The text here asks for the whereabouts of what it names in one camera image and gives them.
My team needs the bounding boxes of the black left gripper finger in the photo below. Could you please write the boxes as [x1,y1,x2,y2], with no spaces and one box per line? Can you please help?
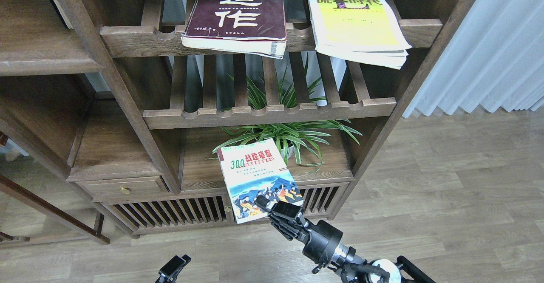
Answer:
[158,255,192,282]

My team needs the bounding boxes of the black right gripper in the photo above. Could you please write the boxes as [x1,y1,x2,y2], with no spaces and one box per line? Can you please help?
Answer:
[256,195,343,264]

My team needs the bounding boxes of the colourful 300 paperback book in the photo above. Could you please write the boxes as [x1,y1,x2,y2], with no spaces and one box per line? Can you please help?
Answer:
[218,139,303,224]

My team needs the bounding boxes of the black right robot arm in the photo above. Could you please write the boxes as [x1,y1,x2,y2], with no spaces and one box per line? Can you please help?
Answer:
[256,195,434,283]

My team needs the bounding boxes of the right slatted cabinet door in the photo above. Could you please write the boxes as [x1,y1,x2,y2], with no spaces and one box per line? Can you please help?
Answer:
[230,182,351,224]

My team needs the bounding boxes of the slatted cabinet door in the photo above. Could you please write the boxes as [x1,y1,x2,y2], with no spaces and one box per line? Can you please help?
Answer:
[230,182,351,224]
[103,194,235,235]

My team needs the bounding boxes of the left slatted cabinet door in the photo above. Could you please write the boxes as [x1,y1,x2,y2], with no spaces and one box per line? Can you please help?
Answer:
[103,194,235,235]

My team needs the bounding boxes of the white plant pot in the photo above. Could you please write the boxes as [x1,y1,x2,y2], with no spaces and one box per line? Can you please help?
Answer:
[282,145,294,161]

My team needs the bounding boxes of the green spider plant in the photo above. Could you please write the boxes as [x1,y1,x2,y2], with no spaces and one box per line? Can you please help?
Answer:
[212,58,362,171]

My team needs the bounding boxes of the wooden drawer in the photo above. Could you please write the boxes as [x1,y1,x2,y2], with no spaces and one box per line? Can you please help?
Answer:
[76,176,168,198]

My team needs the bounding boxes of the brass drawer knob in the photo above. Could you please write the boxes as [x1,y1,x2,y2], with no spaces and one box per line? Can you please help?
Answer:
[120,186,131,195]

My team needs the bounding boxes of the dark wooden bookshelf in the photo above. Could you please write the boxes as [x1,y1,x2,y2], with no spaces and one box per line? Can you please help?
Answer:
[1,0,475,238]

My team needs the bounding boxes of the yellow green cover book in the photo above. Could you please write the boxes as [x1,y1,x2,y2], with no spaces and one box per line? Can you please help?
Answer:
[308,0,410,70]

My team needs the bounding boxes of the maroon book white characters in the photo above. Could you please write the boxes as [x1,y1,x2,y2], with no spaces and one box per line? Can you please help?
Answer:
[181,0,287,59]

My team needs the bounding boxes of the white pleated curtain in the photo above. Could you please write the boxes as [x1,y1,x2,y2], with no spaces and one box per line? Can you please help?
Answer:
[403,0,544,118]

